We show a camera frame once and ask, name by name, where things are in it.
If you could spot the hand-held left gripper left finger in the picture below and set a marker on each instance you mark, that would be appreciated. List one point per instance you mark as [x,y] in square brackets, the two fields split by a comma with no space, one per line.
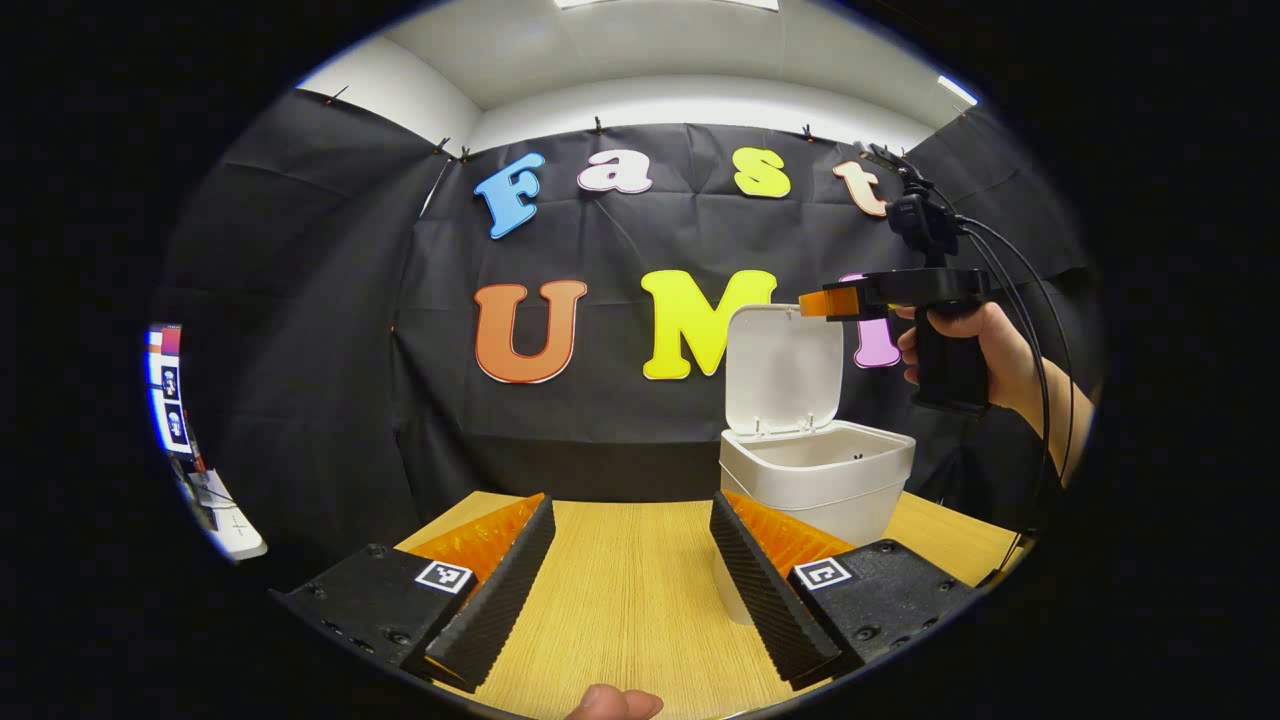
[500,590]

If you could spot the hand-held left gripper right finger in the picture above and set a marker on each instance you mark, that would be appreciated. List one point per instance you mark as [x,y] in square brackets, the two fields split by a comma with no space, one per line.
[765,600]

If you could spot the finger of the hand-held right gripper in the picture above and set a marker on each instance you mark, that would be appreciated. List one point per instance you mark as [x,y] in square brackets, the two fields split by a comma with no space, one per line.
[825,302]

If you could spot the white desktop garbage bin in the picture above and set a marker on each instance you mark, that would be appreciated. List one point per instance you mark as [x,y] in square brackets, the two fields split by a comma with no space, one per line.
[820,470]

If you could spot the wooden desktop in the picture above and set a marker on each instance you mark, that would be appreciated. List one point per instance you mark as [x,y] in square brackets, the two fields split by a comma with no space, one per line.
[630,600]

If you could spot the small ceiling light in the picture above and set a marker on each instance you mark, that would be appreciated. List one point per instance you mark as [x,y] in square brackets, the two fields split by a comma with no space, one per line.
[958,90]

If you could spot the black backdrop cloth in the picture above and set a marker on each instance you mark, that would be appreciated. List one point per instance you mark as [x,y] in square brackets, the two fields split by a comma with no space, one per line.
[600,250]

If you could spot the long ceiling light panel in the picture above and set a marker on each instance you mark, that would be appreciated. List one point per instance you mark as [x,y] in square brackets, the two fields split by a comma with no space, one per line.
[665,4]

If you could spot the computer monitor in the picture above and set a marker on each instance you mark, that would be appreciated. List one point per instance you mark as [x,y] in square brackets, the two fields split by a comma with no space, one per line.
[168,390]

